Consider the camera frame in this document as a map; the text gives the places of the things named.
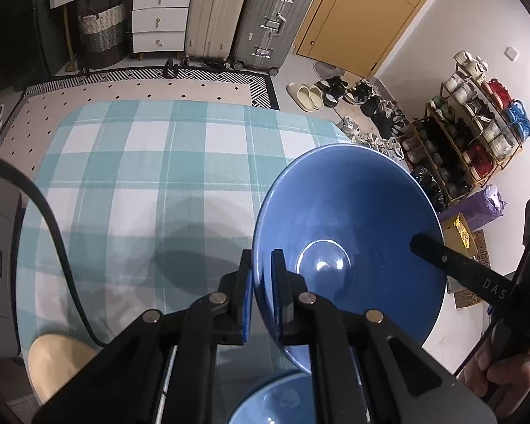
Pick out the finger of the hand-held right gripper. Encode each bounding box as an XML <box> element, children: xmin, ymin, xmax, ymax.
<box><xmin>410</xmin><ymin>233</ymin><xmax>513</xmax><ymax>306</ymax></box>

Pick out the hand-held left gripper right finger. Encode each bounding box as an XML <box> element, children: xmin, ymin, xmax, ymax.
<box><xmin>271</xmin><ymin>248</ymin><xmax>500</xmax><ymax>424</ymax></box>

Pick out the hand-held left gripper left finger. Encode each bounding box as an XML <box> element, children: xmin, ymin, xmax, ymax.
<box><xmin>31</xmin><ymin>248</ymin><xmax>254</xmax><ymax>424</ymax></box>

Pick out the blue bowl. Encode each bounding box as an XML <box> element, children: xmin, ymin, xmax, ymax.
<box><xmin>252</xmin><ymin>143</ymin><xmax>447</xmax><ymax>374</ymax></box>
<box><xmin>227</xmin><ymin>371</ymin><xmax>325</xmax><ymax>424</ymax></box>

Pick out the beige round plate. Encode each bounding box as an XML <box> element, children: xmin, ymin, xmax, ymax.
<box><xmin>28</xmin><ymin>333</ymin><xmax>100</xmax><ymax>407</ymax></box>

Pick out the person's right hand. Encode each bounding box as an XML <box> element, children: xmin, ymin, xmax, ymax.
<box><xmin>464</xmin><ymin>345</ymin><xmax>530</xmax><ymax>409</ymax></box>

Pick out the yellow cardboard box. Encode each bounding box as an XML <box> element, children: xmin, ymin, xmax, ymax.
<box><xmin>442</xmin><ymin>214</ymin><xmax>475</xmax><ymax>257</ymax></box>

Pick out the purple bag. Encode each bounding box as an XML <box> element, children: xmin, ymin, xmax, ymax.
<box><xmin>437</xmin><ymin>184</ymin><xmax>506</xmax><ymax>230</ymax></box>

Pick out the wooden shoe rack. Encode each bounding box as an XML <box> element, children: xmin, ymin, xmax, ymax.
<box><xmin>400</xmin><ymin>51</ymin><xmax>530</xmax><ymax>206</ymax></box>

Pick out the teal checked tablecloth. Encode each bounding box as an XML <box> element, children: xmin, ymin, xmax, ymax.
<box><xmin>15</xmin><ymin>99</ymin><xmax>358</xmax><ymax>424</ymax></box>

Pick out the pile of shoes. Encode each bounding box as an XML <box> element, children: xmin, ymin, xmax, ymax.
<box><xmin>313</xmin><ymin>75</ymin><xmax>409</xmax><ymax>160</ymax></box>

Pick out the beige slipper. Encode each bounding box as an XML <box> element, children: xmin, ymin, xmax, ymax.
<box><xmin>307</xmin><ymin>85</ymin><xmax>326</xmax><ymax>111</ymax></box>
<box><xmin>286</xmin><ymin>83</ymin><xmax>312</xmax><ymax>111</ymax></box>

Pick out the grey side cabinet white top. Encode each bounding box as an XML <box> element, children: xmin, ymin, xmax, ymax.
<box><xmin>0</xmin><ymin>172</ymin><xmax>27</xmax><ymax>358</ymax></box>

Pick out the wooden door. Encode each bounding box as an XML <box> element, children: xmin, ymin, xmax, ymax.
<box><xmin>294</xmin><ymin>0</ymin><xmax>451</xmax><ymax>80</ymax></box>

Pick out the silver suitcase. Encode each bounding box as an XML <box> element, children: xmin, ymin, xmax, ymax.
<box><xmin>232</xmin><ymin>0</ymin><xmax>317</xmax><ymax>76</ymax></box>

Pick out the beige suitcase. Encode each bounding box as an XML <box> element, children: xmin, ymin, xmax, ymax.
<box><xmin>184</xmin><ymin>0</ymin><xmax>255</xmax><ymax>63</ymax></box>

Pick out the white drawer desk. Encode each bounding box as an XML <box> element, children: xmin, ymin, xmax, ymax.
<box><xmin>48</xmin><ymin>0</ymin><xmax>194</xmax><ymax>60</ymax></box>

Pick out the woven laundry basket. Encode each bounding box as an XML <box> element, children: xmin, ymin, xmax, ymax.
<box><xmin>77</xmin><ymin>0</ymin><xmax>129</xmax><ymax>70</ymax></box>

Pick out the black tall cabinet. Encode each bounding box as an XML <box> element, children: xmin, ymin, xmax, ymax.
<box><xmin>0</xmin><ymin>0</ymin><xmax>54</xmax><ymax>93</ymax></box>

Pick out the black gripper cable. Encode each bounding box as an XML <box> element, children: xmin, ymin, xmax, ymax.
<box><xmin>0</xmin><ymin>152</ymin><xmax>111</xmax><ymax>349</ymax></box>

